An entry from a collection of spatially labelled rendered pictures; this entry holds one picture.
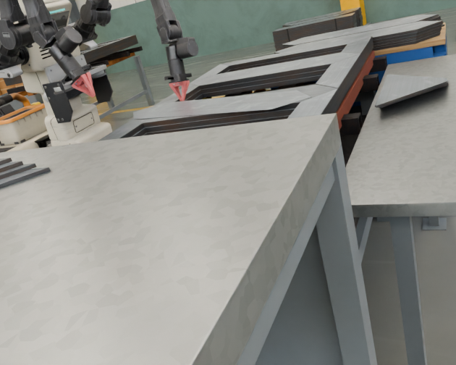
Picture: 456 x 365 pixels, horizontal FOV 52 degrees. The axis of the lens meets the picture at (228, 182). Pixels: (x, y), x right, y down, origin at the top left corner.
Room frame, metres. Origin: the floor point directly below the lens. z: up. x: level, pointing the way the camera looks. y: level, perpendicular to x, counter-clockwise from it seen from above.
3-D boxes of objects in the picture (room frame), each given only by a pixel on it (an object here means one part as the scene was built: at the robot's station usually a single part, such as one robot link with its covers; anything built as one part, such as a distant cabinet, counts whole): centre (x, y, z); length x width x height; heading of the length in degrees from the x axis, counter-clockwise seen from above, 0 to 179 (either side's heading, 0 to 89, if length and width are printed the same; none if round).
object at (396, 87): (1.46, -0.67, 0.77); 0.45 x 0.20 x 0.04; 151
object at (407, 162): (1.32, -0.60, 0.73); 1.20 x 0.26 x 0.03; 151
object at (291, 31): (6.10, -1.64, 0.26); 1.20 x 0.80 x 0.53; 61
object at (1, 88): (9.65, 3.69, 0.35); 1.20 x 0.80 x 0.70; 65
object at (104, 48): (5.79, 1.35, 0.45); 1.66 x 0.84 x 0.91; 151
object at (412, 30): (2.28, -0.78, 0.82); 0.80 x 0.40 x 0.06; 61
